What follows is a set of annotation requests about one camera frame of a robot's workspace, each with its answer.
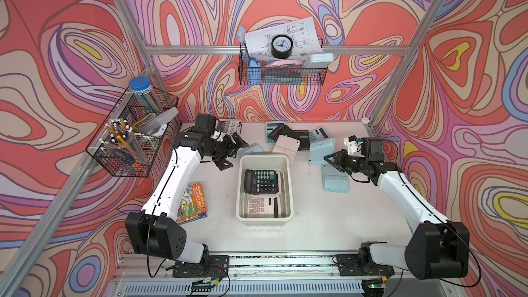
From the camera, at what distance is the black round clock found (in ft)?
2.62

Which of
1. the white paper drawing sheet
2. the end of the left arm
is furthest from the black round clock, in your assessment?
the end of the left arm

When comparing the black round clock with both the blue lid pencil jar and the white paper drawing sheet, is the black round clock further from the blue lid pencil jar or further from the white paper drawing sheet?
the blue lid pencil jar
